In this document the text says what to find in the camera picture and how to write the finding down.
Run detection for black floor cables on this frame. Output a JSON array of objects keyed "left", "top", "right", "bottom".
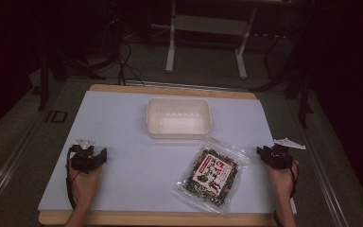
[{"left": 115, "top": 40, "right": 147, "bottom": 87}]

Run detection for black floor bracket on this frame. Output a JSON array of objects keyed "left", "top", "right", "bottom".
[{"left": 44, "top": 110, "right": 69, "bottom": 124}]

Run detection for clear packet of dried seasoning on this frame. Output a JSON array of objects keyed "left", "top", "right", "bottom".
[{"left": 171, "top": 136, "right": 251, "bottom": 218}]

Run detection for person's left hand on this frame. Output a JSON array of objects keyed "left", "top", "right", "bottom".
[{"left": 67, "top": 159, "right": 104, "bottom": 208}]

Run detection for white plastic container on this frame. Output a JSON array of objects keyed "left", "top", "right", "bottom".
[{"left": 146, "top": 96, "right": 213, "bottom": 140}]

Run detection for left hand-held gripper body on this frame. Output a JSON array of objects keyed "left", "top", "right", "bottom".
[{"left": 71, "top": 137, "right": 99, "bottom": 174}]

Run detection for metal floor rail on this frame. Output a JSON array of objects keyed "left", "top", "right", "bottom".
[
  {"left": 287, "top": 99, "right": 352, "bottom": 227},
  {"left": 0, "top": 116, "right": 46, "bottom": 216}
]

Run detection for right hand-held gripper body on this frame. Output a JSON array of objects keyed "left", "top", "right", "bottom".
[{"left": 268, "top": 137, "right": 307, "bottom": 170}]

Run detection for white metal desk frame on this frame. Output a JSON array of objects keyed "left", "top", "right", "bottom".
[{"left": 164, "top": 0, "right": 260, "bottom": 80}]

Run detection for person's right hand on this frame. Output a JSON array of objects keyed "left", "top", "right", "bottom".
[{"left": 265, "top": 160, "right": 300, "bottom": 202}]

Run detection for white table board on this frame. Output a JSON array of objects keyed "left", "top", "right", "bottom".
[{"left": 38, "top": 90, "right": 298, "bottom": 216}]

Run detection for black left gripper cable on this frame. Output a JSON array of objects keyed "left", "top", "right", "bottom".
[{"left": 64, "top": 147, "right": 78, "bottom": 211}]

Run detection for black stand legs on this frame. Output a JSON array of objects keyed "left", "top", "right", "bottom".
[
  {"left": 37, "top": 29, "right": 108, "bottom": 112},
  {"left": 251, "top": 12, "right": 317, "bottom": 130}
]

